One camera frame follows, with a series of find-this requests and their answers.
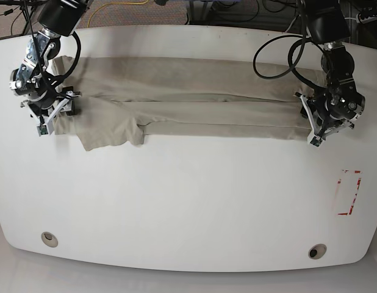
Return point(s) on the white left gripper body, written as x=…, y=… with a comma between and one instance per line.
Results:
x=321, y=127

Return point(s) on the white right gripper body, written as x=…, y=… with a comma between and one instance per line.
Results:
x=44, y=118

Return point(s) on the beige t-shirt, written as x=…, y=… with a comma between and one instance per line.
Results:
x=124, y=99

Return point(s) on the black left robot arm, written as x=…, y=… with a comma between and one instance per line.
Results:
x=338, y=104

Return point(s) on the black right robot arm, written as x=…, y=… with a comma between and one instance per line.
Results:
x=43, y=101

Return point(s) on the red tape marking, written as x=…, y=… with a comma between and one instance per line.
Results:
x=346, y=191

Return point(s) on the white power strip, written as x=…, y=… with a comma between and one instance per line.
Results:
x=367, y=15

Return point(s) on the right table grommet hole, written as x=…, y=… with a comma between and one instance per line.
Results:
x=317, y=251

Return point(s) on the table grommet hole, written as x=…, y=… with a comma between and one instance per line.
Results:
x=317, y=251
x=49, y=239

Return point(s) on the left table grommet hole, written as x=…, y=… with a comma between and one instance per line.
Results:
x=49, y=239

